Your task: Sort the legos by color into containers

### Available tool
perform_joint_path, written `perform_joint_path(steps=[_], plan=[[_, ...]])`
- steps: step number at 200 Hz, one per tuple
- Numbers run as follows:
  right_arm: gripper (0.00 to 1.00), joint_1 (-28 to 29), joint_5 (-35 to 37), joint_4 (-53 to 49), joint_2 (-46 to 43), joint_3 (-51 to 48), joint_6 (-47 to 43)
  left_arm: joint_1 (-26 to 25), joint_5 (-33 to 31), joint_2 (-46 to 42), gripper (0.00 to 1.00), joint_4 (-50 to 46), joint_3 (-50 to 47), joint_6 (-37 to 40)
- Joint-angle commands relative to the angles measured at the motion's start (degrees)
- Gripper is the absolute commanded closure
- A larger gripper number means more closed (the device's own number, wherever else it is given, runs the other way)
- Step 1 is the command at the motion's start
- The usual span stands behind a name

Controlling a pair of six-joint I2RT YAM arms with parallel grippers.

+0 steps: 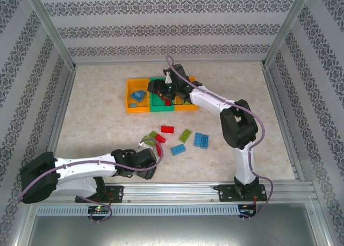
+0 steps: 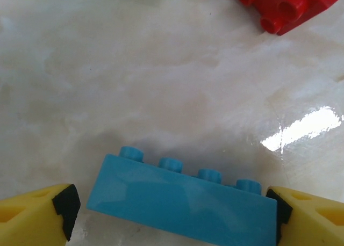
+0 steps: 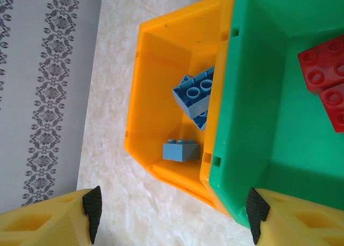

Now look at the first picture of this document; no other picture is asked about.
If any grey metal bench panel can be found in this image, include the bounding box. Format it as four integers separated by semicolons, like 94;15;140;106
16;202;331;246

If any aluminium side rail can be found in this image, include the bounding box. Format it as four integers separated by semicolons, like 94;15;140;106
47;66;78;157
261;63;306;182

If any slotted grey cable duct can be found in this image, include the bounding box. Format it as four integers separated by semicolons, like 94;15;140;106
36;204;240;216

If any aluminium frame post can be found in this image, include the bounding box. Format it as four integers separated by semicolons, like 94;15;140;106
26;0;78;71
261;0;314;69

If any orange plastic storage bin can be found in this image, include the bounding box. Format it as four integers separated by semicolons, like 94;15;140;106
174;76;199;112
125;78;151;114

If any long aluminium base rail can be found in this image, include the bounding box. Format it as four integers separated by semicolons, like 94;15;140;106
25;180;316;204

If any green plastic storage bin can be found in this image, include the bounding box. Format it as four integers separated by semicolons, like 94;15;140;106
148;77;176;113

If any small circuit board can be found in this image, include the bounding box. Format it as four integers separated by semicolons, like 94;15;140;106
88;205;112;215
238;204;256;218

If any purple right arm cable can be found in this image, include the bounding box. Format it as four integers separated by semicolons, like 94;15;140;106
164;55;275;222

